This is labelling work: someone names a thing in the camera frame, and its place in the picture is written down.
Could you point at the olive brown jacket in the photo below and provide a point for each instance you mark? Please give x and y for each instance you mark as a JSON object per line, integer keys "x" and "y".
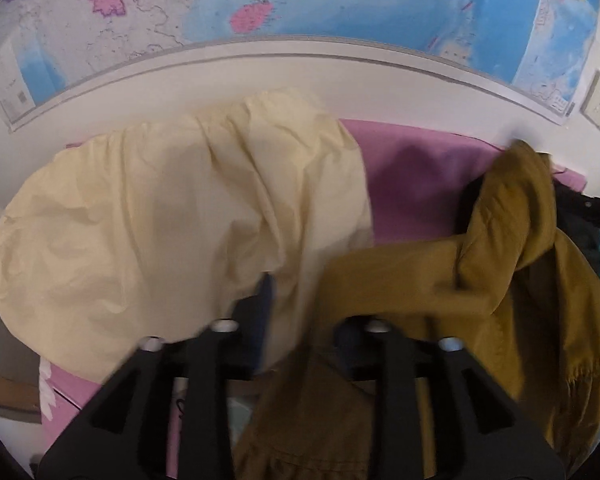
{"x": 513, "y": 287}

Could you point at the cream folded garment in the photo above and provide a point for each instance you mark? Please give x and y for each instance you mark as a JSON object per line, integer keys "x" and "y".
{"x": 157, "y": 229}

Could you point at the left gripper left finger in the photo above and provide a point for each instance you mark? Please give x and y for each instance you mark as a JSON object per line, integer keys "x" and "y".
{"x": 123, "y": 430}

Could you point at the colourful wall map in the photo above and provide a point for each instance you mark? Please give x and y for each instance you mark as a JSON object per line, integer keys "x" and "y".
{"x": 538, "y": 47}

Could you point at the pink floral bed sheet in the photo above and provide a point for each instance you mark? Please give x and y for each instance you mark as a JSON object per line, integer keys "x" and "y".
{"x": 414, "y": 178}

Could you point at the white left wall socket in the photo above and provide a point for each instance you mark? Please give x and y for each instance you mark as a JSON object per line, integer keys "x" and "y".
{"x": 591, "y": 105}

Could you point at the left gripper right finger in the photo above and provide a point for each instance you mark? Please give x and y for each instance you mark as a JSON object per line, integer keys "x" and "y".
{"x": 436, "y": 396}

